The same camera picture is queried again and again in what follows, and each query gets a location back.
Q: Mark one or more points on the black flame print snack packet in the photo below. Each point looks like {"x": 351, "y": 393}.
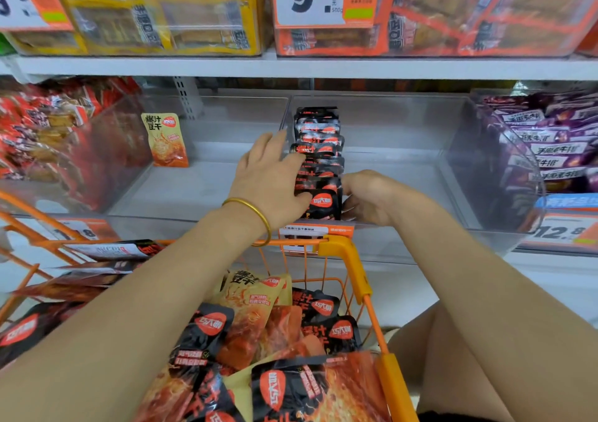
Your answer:
{"x": 325, "y": 202}

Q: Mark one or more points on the orange blue shelf price tag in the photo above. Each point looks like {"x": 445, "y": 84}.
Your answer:
{"x": 561, "y": 230}

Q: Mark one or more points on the pile of black orange snacks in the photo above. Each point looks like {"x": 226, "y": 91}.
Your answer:
{"x": 271, "y": 370}

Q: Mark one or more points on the pile of purple packets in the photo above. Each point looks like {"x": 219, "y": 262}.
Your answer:
{"x": 556, "y": 137}

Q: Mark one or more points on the orange shopping cart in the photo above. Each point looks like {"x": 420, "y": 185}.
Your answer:
{"x": 341, "y": 249}

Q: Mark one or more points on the person's right hand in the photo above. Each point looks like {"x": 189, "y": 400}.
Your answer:
{"x": 369, "y": 198}

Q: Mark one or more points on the stack of orange trimmed packets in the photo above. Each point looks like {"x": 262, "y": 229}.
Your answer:
{"x": 486, "y": 15}

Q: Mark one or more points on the row of black orange snacks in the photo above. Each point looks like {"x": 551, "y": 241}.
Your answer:
{"x": 318, "y": 142}

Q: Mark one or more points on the person's right forearm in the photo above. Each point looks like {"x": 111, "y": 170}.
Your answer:
{"x": 504, "y": 296}

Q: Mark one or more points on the yellow orange snack packet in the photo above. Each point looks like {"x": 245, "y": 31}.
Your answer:
{"x": 165, "y": 142}

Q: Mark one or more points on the person's left hand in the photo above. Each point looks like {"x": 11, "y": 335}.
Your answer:
{"x": 271, "y": 182}

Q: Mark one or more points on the person's right leg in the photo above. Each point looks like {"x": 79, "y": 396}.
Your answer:
{"x": 448, "y": 370}

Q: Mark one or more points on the person's left forearm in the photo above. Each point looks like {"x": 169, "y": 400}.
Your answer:
{"x": 103, "y": 342}

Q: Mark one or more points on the stack of yellow trimmed packets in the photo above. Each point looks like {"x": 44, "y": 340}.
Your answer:
{"x": 168, "y": 15}

